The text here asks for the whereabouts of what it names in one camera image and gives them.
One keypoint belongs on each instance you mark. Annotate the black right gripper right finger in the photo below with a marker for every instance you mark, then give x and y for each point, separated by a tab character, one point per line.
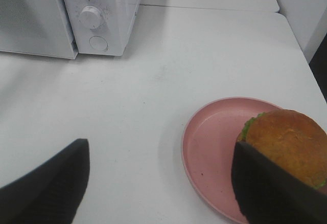
266	193

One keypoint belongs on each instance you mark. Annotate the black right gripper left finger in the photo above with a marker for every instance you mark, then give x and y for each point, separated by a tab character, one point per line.
52	192

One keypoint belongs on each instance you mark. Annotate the burger with lettuce and cheese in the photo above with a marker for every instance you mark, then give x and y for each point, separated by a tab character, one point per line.
292	140

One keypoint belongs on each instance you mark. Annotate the pink round plate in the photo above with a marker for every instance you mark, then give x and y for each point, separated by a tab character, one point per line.
208	146

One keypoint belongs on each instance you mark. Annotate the round white door button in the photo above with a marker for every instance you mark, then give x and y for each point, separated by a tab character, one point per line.
98	43

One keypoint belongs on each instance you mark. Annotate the white microwave knob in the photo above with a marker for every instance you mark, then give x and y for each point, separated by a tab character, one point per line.
91	17

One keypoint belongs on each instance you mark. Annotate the white microwave door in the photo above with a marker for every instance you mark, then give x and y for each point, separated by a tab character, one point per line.
37	27

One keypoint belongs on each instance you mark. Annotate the white microwave oven body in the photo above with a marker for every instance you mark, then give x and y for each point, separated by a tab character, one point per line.
118	20

